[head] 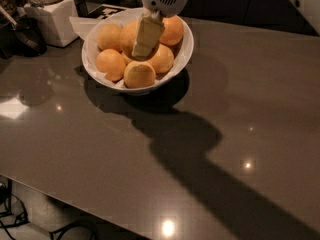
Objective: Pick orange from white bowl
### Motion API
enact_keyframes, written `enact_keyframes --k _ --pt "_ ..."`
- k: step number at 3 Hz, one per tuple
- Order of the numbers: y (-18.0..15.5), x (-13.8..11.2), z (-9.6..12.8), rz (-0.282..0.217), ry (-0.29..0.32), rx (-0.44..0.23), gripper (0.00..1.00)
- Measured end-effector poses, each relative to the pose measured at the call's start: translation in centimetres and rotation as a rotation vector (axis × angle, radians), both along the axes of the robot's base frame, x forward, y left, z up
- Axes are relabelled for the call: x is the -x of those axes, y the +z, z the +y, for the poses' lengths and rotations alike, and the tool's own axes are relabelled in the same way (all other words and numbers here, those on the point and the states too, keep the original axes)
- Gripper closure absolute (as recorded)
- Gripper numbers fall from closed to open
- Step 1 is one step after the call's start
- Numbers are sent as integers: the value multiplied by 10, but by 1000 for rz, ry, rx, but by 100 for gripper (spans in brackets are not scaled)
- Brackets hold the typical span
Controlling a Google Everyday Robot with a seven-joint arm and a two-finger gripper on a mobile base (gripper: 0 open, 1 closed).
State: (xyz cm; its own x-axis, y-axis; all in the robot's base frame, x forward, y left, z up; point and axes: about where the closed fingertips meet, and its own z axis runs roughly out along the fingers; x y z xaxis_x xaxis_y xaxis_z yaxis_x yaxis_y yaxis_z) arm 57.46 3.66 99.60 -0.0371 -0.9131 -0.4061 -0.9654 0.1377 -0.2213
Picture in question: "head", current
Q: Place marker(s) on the white ceramic bowl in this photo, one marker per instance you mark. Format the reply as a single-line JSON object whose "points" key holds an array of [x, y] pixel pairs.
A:
{"points": [[90, 52]]}

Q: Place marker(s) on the orange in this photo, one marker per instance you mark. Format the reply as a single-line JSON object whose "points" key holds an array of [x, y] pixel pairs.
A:
{"points": [[127, 38], [109, 37], [173, 31], [139, 75], [111, 63], [163, 59]]}

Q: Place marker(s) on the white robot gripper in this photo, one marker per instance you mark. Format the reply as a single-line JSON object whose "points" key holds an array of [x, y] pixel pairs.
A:
{"points": [[151, 24]]}

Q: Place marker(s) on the black round pan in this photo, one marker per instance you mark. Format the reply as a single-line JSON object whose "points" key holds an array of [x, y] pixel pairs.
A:
{"points": [[27, 34]]}

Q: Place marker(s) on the black white marker card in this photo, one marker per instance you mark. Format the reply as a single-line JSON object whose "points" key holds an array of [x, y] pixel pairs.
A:
{"points": [[104, 11]]}

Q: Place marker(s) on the white square ceramic jar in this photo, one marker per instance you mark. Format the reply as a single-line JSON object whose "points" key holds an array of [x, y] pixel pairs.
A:
{"points": [[53, 18]]}

